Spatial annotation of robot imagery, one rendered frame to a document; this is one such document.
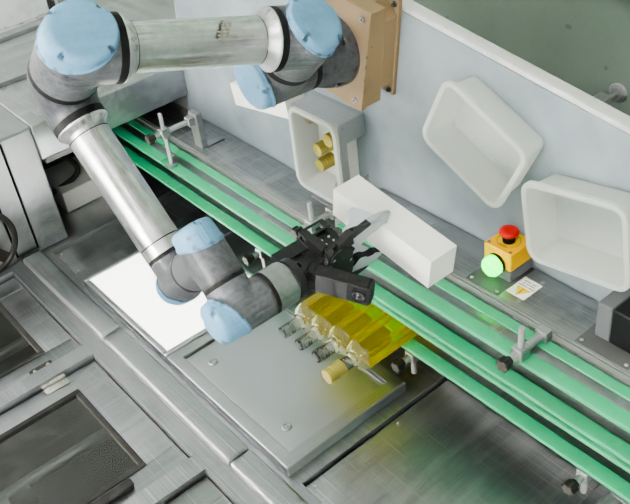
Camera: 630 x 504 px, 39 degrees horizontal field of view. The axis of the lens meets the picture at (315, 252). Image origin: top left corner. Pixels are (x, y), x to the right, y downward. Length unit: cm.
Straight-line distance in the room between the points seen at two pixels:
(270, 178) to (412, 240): 94
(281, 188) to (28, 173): 72
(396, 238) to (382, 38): 49
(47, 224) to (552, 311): 150
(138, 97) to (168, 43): 115
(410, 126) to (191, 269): 72
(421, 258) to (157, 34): 56
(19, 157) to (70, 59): 114
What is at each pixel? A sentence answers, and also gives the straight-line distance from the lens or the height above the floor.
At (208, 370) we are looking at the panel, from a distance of 209.
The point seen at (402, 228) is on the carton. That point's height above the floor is 109.
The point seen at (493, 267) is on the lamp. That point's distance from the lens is 176.
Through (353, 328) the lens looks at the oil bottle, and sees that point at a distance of 189.
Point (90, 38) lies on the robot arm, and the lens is 143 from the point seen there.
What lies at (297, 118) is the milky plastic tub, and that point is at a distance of 212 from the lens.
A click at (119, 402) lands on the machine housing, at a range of 214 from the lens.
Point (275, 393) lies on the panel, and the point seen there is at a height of 120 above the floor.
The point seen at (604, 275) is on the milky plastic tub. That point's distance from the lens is 165.
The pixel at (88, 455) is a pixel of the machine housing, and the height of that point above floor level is 159.
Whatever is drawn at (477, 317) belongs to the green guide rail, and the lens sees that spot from 175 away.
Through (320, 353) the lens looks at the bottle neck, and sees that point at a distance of 187.
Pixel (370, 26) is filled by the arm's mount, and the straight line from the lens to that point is 176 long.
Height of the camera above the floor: 190
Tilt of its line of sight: 27 degrees down
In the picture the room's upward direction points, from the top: 121 degrees counter-clockwise
